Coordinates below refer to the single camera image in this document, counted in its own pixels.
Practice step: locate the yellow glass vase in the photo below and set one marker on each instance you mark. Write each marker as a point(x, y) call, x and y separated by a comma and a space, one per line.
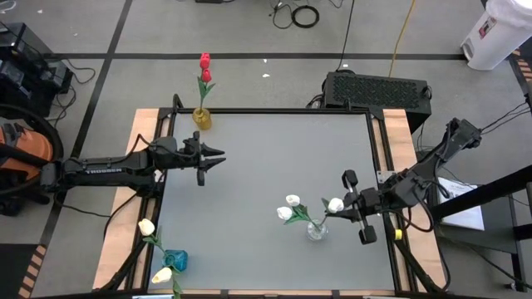
point(201, 119)

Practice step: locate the white plastic bin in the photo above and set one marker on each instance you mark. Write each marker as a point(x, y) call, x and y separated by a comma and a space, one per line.
point(498, 33)

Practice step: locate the orange shop vacuum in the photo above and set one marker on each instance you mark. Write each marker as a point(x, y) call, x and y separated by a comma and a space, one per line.
point(29, 147)

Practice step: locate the hazard striped floor mat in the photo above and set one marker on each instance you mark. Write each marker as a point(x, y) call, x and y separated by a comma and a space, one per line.
point(524, 66)
point(16, 270)

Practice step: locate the red artificial tulip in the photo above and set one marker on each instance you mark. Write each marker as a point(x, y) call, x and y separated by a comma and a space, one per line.
point(205, 60)
point(206, 75)

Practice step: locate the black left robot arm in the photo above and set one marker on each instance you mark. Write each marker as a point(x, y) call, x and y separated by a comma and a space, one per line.
point(104, 170)

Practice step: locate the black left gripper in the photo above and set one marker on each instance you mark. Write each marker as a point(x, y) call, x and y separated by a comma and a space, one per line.
point(170, 153)

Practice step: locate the clear glass vase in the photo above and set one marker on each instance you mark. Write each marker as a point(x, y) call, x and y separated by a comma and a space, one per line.
point(317, 232)

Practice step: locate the black equipment cases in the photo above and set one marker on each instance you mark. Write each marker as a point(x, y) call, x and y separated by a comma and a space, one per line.
point(29, 70)

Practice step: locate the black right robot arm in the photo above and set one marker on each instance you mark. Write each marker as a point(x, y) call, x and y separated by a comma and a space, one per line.
point(457, 141)

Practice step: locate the black perforated computer case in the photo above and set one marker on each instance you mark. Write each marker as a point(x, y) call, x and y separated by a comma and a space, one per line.
point(376, 91)

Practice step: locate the black metal cart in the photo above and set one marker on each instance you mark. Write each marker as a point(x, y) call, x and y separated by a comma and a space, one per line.
point(498, 226)

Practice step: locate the peach artificial tulip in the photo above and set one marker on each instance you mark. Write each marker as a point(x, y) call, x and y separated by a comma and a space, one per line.
point(162, 275)
point(146, 227)

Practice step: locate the white artificial tulip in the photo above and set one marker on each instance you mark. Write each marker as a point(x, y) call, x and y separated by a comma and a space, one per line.
point(336, 204)
point(285, 213)
point(293, 200)

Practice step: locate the white paper sheet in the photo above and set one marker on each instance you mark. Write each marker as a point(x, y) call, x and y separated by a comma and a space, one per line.
point(461, 207)

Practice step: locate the orange vacuum cleaner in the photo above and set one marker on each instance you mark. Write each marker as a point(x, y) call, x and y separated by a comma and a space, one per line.
point(49, 118)

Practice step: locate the wooden table side board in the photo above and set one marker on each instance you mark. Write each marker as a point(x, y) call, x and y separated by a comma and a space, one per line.
point(397, 118)
point(143, 120)

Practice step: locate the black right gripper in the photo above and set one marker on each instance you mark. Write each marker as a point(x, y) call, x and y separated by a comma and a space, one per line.
point(374, 199)

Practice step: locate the blue glass vase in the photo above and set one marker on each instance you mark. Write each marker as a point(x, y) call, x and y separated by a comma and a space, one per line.
point(176, 260)

